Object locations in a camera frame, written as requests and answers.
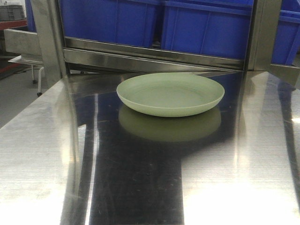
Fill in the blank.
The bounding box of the green plate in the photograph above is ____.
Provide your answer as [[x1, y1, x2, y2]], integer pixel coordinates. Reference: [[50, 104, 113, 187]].
[[116, 72, 225, 117]]

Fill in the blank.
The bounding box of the stainless steel shelf rack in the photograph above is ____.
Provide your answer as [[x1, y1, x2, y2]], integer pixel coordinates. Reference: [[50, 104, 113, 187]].
[[4, 0, 300, 87]]

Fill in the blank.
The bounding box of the blue plastic bin left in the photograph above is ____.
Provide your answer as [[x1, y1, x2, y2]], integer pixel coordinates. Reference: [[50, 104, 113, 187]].
[[60, 0, 161, 48]]

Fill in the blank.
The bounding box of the blue plastic bin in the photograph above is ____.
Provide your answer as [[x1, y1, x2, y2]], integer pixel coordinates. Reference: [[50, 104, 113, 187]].
[[60, 0, 161, 48], [271, 0, 300, 65], [161, 0, 252, 60]]

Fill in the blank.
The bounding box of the blue plastic bin middle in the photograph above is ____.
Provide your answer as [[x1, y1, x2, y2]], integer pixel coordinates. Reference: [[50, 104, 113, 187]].
[[161, 0, 252, 60]]

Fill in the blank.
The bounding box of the white background table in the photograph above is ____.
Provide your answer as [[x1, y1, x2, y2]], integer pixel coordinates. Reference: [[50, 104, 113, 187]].
[[8, 55, 45, 97]]

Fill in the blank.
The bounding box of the blue plastic bin right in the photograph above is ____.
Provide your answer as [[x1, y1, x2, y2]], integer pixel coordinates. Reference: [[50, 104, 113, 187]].
[[271, 0, 300, 65]]

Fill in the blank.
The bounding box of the grey crate background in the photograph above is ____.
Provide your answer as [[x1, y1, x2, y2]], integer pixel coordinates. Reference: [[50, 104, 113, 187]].
[[0, 5, 25, 21]]

